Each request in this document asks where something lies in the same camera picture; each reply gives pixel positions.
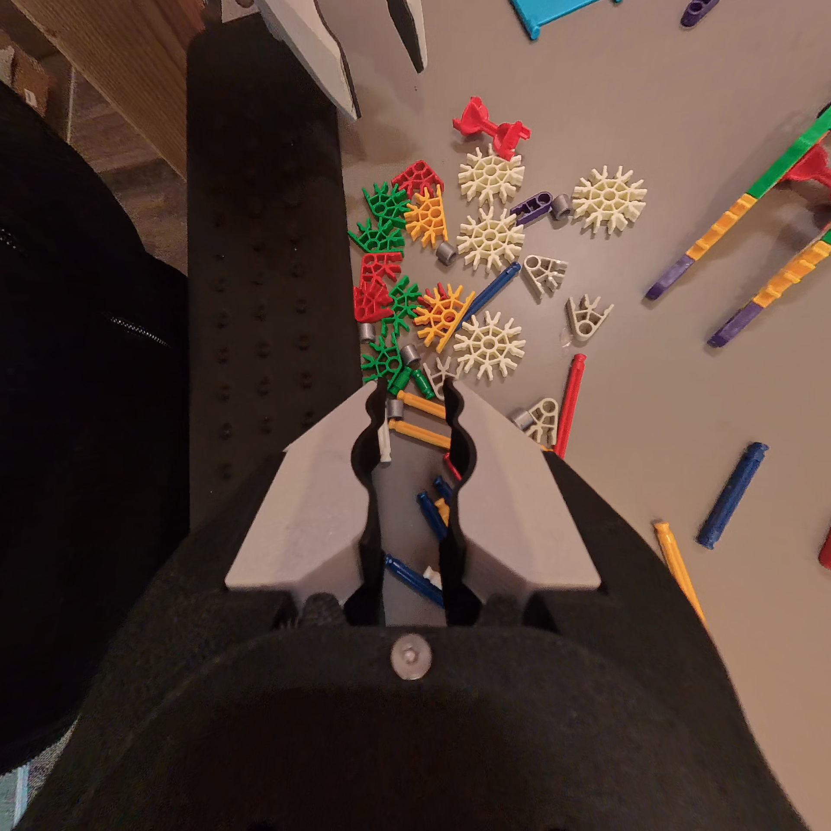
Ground light grey connector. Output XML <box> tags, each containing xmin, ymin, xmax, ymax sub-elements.
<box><xmin>525</xmin><ymin>397</ymin><xmax>560</xmax><ymax>447</ymax></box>
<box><xmin>521</xmin><ymin>254</ymin><xmax>570</xmax><ymax>301</ymax></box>
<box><xmin>565</xmin><ymin>295</ymin><xmax>614</xmax><ymax>343</ymax></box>
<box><xmin>422</xmin><ymin>356</ymin><xmax>463</xmax><ymax>400</ymax></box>

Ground black perforated foam strip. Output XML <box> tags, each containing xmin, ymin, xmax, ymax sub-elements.
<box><xmin>187</xmin><ymin>26</ymin><xmax>364</xmax><ymax>527</ymax></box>

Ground green fan connector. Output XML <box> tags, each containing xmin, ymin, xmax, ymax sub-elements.
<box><xmin>361</xmin><ymin>182</ymin><xmax>416</xmax><ymax>225</ymax></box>
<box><xmin>382</xmin><ymin>276</ymin><xmax>423</xmax><ymax>338</ymax></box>
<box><xmin>347</xmin><ymin>217</ymin><xmax>406</xmax><ymax>255</ymax></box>
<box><xmin>360</xmin><ymin>334</ymin><xmax>406</xmax><ymax>387</ymax></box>

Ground white snowflake connector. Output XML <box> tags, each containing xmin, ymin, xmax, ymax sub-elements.
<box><xmin>456</xmin><ymin>206</ymin><xmax>525</xmax><ymax>274</ymax></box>
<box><xmin>571</xmin><ymin>165</ymin><xmax>648</xmax><ymax>235</ymax></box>
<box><xmin>452</xmin><ymin>310</ymin><xmax>527</xmax><ymax>380</ymax></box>
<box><xmin>457</xmin><ymin>144</ymin><xmax>525</xmax><ymax>207</ymax></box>

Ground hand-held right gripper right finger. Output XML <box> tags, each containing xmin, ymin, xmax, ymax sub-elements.
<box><xmin>441</xmin><ymin>380</ymin><xmax>601</xmax><ymax>608</ymax></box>

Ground red fan connector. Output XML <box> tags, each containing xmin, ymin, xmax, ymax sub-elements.
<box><xmin>360</xmin><ymin>252</ymin><xmax>405</xmax><ymax>287</ymax></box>
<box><xmin>391</xmin><ymin>159</ymin><xmax>445</xmax><ymax>199</ymax></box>
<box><xmin>352</xmin><ymin>280</ymin><xmax>395</xmax><ymax>323</ymax></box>

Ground multicoloured toy frame assembly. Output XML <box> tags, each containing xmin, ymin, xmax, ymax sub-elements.
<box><xmin>644</xmin><ymin>100</ymin><xmax>831</xmax><ymax>349</ymax></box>

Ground blue plastic panel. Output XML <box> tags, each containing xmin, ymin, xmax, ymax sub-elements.
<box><xmin>508</xmin><ymin>0</ymin><xmax>608</xmax><ymax>41</ymax></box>

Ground red spool piece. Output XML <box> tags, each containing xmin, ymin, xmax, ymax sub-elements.
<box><xmin>452</xmin><ymin>96</ymin><xmax>531</xmax><ymax>161</ymax></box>

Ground yellow fan connector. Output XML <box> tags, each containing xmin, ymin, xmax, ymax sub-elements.
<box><xmin>413</xmin><ymin>283</ymin><xmax>476</xmax><ymax>354</ymax></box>
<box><xmin>404</xmin><ymin>185</ymin><xmax>450</xmax><ymax>249</ymax></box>

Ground short green rod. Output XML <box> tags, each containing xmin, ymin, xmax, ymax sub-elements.
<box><xmin>387</xmin><ymin>367</ymin><xmax>436</xmax><ymax>400</ymax></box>

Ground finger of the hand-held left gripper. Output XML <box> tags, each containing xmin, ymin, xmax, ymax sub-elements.
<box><xmin>253</xmin><ymin>0</ymin><xmax>362</xmax><ymax>122</ymax></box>
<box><xmin>387</xmin><ymin>0</ymin><xmax>428</xmax><ymax>74</ymax></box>

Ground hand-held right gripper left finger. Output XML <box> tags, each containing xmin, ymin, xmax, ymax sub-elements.
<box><xmin>225</xmin><ymin>382</ymin><xmax>385</xmax><ymax>608</ymax></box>

